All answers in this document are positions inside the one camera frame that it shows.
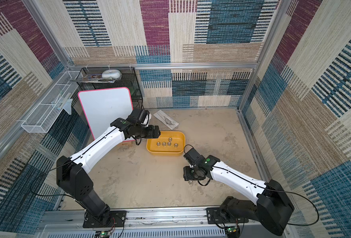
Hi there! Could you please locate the yellow plastic storage box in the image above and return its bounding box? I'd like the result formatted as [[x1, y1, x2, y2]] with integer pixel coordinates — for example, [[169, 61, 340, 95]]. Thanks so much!
[[146, 131, 186, 156]]

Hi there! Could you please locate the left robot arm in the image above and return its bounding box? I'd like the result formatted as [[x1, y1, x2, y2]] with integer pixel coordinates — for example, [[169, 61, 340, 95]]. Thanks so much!
[[56, 118, 161, 227]]

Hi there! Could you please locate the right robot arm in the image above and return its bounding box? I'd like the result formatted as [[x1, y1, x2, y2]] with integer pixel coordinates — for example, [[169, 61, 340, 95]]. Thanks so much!
[[183, 151, 294, 236]]

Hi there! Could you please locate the clear packet with card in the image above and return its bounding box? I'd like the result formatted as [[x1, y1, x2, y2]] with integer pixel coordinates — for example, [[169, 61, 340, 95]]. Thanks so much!
[[154, 110, 179, 130]]

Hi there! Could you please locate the pink framed whiteboard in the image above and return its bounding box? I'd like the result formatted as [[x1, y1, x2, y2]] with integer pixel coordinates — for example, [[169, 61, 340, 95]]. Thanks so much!
[[78, 87, 133, 139]]

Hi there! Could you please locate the magazine on shelf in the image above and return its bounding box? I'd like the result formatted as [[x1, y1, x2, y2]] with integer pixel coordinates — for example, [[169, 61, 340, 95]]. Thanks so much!
[[70, 74, 121, 83]]

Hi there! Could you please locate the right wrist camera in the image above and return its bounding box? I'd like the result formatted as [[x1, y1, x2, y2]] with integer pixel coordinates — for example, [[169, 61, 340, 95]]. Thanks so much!
[[184, 148, 206, 166]]

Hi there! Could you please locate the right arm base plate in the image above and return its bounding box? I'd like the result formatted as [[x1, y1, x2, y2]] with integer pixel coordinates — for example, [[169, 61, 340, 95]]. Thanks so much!
[[206, 207, 249, 225]]

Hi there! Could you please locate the black wire shelf rack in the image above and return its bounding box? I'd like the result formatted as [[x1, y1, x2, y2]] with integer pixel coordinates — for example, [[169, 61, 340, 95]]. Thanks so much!
[[76, 67, 144, 109]]

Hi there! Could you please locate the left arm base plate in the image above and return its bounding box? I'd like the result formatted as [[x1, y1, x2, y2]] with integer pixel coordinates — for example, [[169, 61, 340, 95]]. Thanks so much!
[[83, 210, 127, 228]]

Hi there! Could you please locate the white wire wall basket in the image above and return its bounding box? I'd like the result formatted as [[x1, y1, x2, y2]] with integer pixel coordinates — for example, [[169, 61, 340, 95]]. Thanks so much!
[[21, 70, 79, 133]]

